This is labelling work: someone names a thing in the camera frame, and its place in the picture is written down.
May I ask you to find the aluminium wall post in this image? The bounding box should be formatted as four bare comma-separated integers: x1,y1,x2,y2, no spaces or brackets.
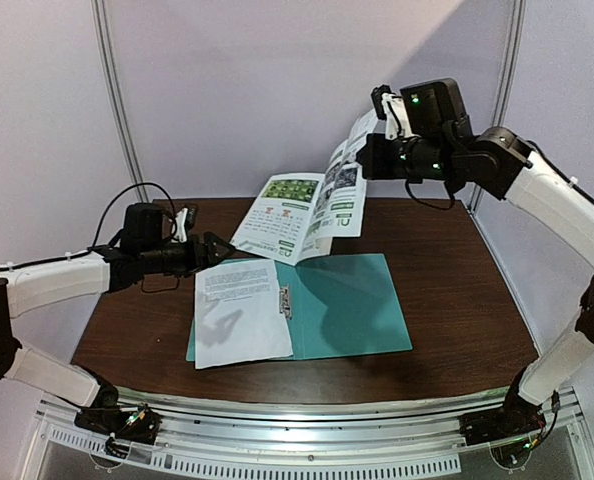
465,0,527,214
91,0,150,202

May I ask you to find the white printed paper sheet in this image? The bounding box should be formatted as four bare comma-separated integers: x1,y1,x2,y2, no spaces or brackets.
193,259,293,370

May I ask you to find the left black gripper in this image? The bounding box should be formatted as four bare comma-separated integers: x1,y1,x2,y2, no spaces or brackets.
141,231,237,278

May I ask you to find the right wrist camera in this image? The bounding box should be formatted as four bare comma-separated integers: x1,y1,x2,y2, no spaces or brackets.
371,85,412,140

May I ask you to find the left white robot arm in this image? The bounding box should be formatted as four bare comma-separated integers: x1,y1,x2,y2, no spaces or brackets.
0,203,235,434

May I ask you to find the right aluminium wall post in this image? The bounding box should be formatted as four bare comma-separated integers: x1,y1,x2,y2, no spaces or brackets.
465,0,527,214

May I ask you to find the colourful printed leaflet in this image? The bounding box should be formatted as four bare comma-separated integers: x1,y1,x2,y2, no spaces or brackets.
231,112,377,266

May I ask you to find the left aluminium wall post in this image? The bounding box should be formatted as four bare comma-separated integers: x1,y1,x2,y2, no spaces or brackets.
91,0,150,202

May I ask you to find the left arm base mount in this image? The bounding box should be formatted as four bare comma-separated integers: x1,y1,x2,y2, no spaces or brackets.
74,389,162,459

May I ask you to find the chrome folder clip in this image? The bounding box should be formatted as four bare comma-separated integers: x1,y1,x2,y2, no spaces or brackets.
279,285,293,321

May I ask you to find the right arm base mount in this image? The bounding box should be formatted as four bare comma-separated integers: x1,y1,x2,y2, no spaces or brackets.
459,389,561,450

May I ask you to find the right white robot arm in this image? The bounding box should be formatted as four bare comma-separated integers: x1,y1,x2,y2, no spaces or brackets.
357,78,594,436

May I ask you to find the aluminium mounting rail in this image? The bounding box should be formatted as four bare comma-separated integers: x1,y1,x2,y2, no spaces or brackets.
21,388,594,479

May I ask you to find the teal file folder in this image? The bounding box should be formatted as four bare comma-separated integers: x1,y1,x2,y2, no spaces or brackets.
186,254,413,366

